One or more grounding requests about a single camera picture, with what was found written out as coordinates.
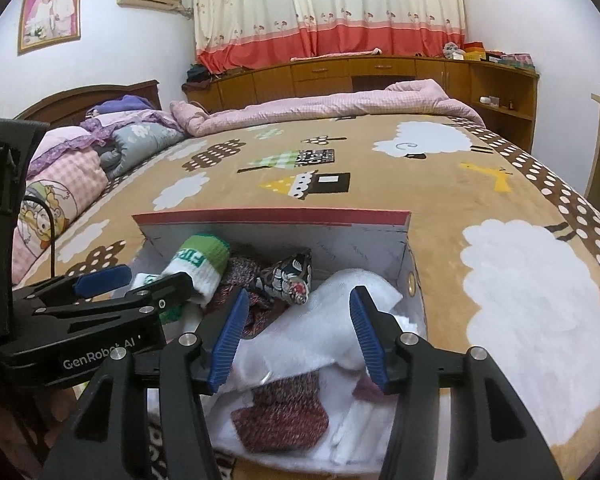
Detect red cardboard shoe box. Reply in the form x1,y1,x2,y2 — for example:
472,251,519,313
132,210,428,471

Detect purple melange knit sock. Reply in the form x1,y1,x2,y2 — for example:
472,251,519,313
215,257,276,341

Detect black cable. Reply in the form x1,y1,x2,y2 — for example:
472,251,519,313
22,195,61,278

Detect purple cloth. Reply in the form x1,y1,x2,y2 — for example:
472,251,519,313
87,94,158,118

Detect wooden cabinet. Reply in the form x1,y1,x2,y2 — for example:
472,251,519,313
182,55,540,151

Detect white mesh drawstring bag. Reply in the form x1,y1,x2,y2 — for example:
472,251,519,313
205,269,406,466

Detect maroon melange knit sock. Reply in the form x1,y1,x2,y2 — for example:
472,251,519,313
230,375,331,453

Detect pink checkered cartoon pillow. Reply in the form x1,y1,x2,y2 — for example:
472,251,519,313
12,127,106,281

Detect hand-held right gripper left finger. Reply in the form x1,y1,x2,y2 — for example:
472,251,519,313
40,287,251,480

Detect cream and red curtain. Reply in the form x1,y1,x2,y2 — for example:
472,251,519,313
192,0,467,72

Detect pink folded quilt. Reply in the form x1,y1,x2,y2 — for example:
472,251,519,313
170,79,486,137

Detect grey-blue quilt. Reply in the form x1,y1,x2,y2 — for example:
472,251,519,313
97,120,188,176

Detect small boxes on cabinet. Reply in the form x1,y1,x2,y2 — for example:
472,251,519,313
442,40,536,66

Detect black patterned sock roll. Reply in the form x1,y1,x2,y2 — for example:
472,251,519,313
257,249,313,307

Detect dark clothes pile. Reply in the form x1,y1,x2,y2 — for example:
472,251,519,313
184,64,215,85

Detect white towel roll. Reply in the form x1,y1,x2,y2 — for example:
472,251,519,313
330,375,396,466

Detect framed wall photo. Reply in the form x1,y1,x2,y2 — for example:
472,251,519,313
17,0,82,55

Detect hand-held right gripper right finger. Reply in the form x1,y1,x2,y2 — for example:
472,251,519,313
349,286,563,480

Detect white and green knit sock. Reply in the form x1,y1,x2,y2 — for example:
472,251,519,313
130,232,231,326

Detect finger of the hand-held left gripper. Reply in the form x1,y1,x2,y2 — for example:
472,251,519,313
10,265,132,306
30,272,195,326

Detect wooden headboard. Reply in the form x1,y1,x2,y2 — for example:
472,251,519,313
15,80,161,121

